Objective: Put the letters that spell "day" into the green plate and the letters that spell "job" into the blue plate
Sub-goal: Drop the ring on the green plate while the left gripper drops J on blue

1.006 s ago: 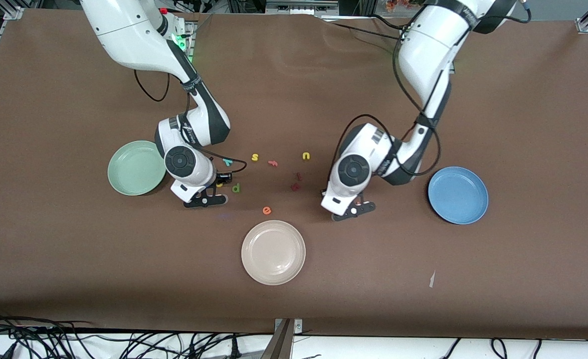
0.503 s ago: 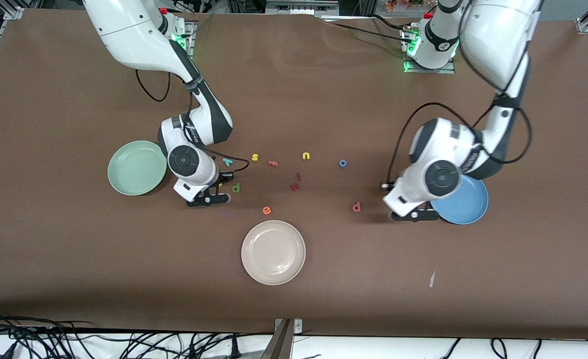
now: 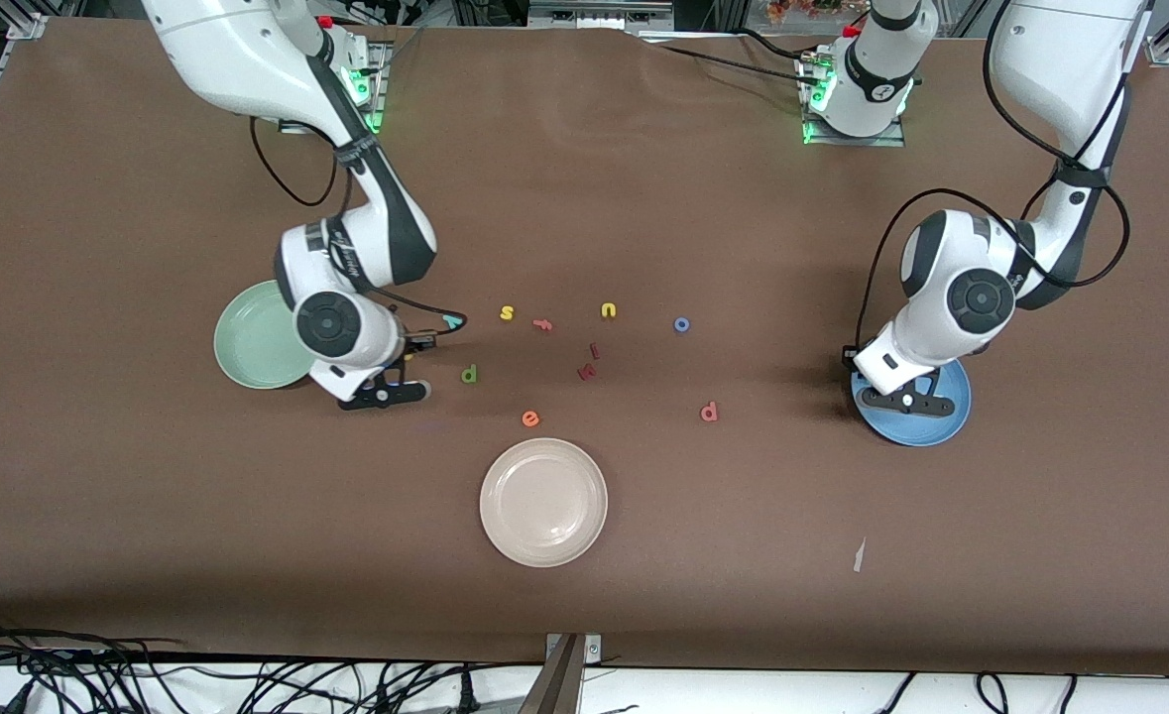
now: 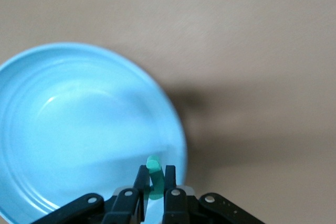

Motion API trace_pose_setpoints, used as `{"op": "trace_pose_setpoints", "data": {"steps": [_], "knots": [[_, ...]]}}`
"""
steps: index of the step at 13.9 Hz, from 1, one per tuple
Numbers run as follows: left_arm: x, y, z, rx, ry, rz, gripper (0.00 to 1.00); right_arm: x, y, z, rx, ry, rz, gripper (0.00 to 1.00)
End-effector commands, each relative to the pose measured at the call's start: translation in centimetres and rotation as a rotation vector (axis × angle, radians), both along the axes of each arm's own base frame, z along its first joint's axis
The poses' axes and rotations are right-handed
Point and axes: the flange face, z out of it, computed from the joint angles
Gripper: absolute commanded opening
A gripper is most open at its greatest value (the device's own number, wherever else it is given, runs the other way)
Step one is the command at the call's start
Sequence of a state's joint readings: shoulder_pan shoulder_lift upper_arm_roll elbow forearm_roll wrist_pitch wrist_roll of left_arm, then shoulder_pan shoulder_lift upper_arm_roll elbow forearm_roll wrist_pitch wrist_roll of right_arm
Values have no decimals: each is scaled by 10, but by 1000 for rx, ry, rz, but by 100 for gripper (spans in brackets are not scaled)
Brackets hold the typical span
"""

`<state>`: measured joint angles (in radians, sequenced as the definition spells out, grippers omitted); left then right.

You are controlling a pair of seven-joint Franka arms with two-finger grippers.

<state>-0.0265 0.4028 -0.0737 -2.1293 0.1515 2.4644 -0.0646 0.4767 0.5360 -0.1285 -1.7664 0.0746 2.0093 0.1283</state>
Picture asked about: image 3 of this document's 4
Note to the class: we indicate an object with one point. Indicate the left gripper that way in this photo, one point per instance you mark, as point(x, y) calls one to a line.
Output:
point(849, 361)

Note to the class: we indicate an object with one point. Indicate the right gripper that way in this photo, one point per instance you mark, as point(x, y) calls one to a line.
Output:
point(412, 347)

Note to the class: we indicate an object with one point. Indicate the teal foam letter y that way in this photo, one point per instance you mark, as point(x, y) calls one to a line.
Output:
point(455, 322)

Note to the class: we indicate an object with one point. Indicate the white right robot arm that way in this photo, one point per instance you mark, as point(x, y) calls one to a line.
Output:
point(247, 50)

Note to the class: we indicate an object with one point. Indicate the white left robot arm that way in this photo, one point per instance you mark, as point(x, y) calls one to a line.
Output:
point(1060, 50)

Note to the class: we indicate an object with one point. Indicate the blue plate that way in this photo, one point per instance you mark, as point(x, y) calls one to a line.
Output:
point(916, 431)

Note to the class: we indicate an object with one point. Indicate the light green plate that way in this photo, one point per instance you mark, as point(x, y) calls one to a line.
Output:
point(247, 342)

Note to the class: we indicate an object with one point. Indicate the white tape scrap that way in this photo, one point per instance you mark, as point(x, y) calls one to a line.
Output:
point(859, 557)

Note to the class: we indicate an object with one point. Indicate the cream white plate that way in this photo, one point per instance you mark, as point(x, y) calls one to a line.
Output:
point(543, 503)

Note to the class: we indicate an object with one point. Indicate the dark red foam letter a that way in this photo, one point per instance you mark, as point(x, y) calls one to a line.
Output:
point(587, 374)

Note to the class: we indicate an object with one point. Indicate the grey support beam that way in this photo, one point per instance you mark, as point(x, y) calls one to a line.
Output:
point(559, 684)

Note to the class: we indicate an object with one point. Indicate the orange artificial flowers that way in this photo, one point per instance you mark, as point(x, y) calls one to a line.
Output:
point(812, 10)

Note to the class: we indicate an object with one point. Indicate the dark background equipment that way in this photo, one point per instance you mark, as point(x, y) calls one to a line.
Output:
point(584, 12)

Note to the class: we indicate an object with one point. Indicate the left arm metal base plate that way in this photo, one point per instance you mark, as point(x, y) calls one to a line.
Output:
point(857, 141)

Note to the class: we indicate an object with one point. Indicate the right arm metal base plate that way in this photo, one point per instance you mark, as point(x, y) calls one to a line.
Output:
point(376, 119)

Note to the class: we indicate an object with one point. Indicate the metal table bracket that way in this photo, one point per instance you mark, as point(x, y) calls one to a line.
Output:
point(592, 650)

